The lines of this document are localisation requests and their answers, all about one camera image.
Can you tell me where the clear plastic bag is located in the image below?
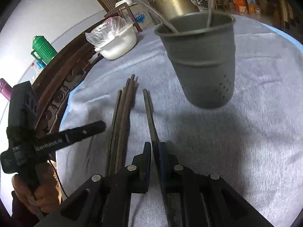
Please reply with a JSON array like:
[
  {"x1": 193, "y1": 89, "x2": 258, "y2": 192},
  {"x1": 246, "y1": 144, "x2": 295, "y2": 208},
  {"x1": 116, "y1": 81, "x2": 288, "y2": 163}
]
[{"x1": 85, "y1": 16, "x2": 127, "y2": 48}]

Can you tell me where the green thermos jug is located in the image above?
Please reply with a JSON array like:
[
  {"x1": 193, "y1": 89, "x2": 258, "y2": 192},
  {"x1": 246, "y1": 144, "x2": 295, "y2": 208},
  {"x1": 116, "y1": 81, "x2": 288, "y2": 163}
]
[{"x1": 31, "y1": 35, "x2": 58, "y2": 64}]

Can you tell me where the person's left forearm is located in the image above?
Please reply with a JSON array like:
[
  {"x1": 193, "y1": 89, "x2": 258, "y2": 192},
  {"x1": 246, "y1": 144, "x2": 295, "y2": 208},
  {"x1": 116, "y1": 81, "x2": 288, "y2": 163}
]
[{"x1": 11, "y1": 191, "x2": 45, "y2": 227}]

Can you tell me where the white round container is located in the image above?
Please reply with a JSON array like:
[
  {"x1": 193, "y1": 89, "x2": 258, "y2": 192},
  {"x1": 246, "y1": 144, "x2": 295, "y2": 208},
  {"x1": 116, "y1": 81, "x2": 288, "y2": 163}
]
[{"x1": 115, "y1": 0, "x2": 133, "y2": 8}]

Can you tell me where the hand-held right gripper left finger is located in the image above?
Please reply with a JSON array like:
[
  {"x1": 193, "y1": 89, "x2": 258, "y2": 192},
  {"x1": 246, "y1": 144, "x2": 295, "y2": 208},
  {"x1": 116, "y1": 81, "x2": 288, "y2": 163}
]
[{"x1": 39, "y1": 142, "x2": 152, "y2": 227}]

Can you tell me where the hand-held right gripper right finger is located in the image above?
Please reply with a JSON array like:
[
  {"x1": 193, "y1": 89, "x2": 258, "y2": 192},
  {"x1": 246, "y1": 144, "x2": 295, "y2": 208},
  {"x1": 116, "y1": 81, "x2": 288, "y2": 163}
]
[{"x1": 158, "y1": 142, "x2": 276, "y2": 227}]

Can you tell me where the grey-blue towel table cloth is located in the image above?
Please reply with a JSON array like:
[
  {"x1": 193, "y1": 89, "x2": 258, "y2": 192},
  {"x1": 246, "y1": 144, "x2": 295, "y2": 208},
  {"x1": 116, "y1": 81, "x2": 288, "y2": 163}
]
[{"x1": 55, "y1": 14, "x2": 303, "y2": 227}]

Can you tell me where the white plastic bowl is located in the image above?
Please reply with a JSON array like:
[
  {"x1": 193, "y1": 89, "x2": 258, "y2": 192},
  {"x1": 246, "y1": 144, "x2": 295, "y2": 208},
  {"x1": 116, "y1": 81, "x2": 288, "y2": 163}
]
[{"x1": 95, "y1": 25, "x2": 137, "y2": 60}]

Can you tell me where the white carton with blue print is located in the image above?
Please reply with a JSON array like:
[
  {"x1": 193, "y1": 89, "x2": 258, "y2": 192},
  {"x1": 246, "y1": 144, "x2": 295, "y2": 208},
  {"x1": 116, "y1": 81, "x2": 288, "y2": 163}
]
[{"x1": 130, "y1": 5, "x2": 155, "y2": 30}]

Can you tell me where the purple water bottle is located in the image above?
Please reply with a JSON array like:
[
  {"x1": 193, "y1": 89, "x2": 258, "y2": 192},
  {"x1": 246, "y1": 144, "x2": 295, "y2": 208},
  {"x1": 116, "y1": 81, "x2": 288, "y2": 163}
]
[{"x1": 0, "y1": 78, "x2": 13, "y2": 101}]

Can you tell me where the grey metal utensil holder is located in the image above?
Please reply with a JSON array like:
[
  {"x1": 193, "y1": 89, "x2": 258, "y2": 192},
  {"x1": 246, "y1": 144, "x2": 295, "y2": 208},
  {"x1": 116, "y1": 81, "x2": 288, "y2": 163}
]
[{"x1": 155, "y1": 12, "x2": 237, "y2": 110}]

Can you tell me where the carved wooden chair back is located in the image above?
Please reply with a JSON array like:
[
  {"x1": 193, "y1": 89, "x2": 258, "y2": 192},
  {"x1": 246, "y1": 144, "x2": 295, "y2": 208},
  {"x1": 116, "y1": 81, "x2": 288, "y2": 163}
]
[{"x1": 32, "y1": 16, "x2": 112, "y2": 145}]

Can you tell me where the orange cardboard box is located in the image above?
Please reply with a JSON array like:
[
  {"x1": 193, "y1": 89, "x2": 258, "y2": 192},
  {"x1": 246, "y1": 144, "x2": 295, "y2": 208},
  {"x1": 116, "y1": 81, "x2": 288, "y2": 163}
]
[{"x1": 232, "y1": 0, "x2": 249, "y2": 13}]

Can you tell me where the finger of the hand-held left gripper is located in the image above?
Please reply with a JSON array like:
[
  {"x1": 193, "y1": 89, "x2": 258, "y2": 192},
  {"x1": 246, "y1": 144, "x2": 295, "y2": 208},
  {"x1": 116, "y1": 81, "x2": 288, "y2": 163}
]
[{"x1": 66, "y1": 120, "x2": 106, "y2": 143}]

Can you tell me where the person's left hand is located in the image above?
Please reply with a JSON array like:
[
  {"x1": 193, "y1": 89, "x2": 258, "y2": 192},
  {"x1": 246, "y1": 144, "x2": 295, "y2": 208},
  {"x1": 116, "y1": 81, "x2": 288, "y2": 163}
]
[{"x1": 11, "y1": 162, "x2": 61, "y2": 215}]

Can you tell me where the blue table cover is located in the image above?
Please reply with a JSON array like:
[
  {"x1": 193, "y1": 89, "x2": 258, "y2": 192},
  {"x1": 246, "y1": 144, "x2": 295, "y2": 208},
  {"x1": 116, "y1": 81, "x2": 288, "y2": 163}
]
[{"x1": 64, "y1": 14, "x2": 303, "y2": 114}]

